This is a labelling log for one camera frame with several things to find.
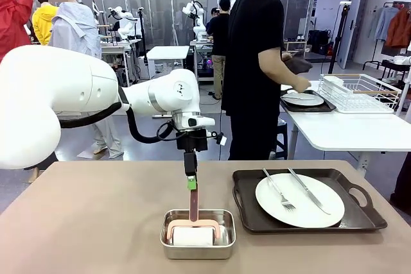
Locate black tripod stand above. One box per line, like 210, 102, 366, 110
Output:
326, 0, 353, 75

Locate small white connector plug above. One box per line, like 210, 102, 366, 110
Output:
205, 130, 229, 147

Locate stacked white rectangular dishes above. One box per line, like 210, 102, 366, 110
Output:
322, 74, 353, 96

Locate silver fork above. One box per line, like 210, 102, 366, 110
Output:
262, 167, 297, 213

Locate orange hanging jacket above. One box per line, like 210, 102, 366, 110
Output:
384, 6, 411, 49

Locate person's right forearm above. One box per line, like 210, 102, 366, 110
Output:
259, 49, 300, 90

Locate dark brown serving tray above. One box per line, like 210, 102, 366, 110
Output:
231, 167, 389, 235
279, 89, 338, 114

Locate white wire dish rack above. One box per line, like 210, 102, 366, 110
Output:
317, 73, 403, 115

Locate large white round plate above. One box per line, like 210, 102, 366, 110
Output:
283, 90, 326, 107
255, 173, 346, 228

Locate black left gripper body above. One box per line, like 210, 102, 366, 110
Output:
175, 128, 208, 153

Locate black stool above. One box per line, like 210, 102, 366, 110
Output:
275, 119, 289, 161

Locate dark brown cloth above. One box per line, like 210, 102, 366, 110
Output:
281, 50, 314, 73

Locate person in yellow hoodie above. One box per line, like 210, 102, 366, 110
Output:
31, 0, 61, 46

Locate background person in black shirt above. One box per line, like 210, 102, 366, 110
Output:
206, 0, 231, 101

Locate person's right hand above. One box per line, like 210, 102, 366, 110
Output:
292, 76, 313, 94

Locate stainless steel rectangular tray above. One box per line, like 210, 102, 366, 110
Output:
159, 209, 237, 261

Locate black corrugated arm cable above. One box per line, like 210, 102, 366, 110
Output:
58, 100, 181, 144

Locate person in red jacket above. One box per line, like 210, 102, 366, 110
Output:
0, 0, 35, 64

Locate black clothes rack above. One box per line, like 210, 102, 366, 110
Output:
362, 0, 411, 80

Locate white side table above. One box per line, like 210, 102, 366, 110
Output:
278, 92, 411, 179

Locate white background workbench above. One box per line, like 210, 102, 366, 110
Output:
145, 45, 191, 80

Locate person in black clothes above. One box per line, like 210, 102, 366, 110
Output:
221, 0, 313, 161

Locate light blue hanging shirt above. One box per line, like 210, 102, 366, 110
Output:
368, 5, 400, 43

